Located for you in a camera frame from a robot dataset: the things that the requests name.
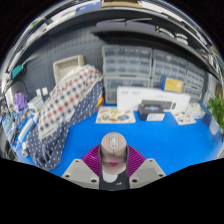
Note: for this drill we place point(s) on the small black box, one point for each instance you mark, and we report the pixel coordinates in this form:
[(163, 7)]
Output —
[(148, 110)]

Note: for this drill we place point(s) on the red blue checked cloth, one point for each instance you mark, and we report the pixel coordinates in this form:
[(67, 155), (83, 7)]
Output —
[(70, 96)]

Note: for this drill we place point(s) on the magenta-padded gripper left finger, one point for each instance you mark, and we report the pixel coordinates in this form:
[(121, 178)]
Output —
[(91, 160)]

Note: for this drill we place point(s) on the white power strip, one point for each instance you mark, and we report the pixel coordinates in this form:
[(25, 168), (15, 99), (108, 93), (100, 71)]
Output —
[(26, 128)]

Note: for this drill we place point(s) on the yellow card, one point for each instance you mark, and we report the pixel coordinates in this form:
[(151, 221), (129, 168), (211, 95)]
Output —
[(172, 85)]

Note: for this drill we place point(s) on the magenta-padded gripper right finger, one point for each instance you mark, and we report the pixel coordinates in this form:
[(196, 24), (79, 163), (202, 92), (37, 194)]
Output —
[(136, 160)]

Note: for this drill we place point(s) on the large illustrated sticker sheet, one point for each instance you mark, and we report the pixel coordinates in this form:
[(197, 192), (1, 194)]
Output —
[(183, 118)]

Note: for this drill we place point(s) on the teal green object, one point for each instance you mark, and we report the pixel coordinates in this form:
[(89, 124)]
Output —
[(17, 71)]

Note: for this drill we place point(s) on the purple plastic bag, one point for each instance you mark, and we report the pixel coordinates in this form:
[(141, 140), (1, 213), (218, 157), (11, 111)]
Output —
[(20, 101)]

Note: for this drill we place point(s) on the small yellow tool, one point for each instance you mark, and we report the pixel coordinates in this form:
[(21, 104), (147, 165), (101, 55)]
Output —
[(100, 102)]

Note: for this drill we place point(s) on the green plant in white pot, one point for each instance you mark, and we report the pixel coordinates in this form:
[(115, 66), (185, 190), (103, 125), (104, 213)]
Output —
[(216, 110)]

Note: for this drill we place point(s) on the dark overhead shelf unit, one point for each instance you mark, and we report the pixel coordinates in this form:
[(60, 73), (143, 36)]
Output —
[(133, 28)]

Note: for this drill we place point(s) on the pale pink computer mouse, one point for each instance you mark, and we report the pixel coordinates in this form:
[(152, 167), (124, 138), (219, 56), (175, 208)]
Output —
[(114, 150)]

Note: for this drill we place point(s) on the long white keyboard box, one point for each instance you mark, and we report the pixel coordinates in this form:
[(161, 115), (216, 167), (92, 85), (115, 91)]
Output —
[(131, 96)]

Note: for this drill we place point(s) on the small white box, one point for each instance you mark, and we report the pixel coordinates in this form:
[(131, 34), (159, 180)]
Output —
[(35, 106)]

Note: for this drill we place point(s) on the navy white dotted cloth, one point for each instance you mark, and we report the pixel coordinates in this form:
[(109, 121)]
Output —
[(50, 150)]

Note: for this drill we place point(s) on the white woven basket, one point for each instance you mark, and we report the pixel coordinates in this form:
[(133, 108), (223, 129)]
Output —
[(65, 65)]

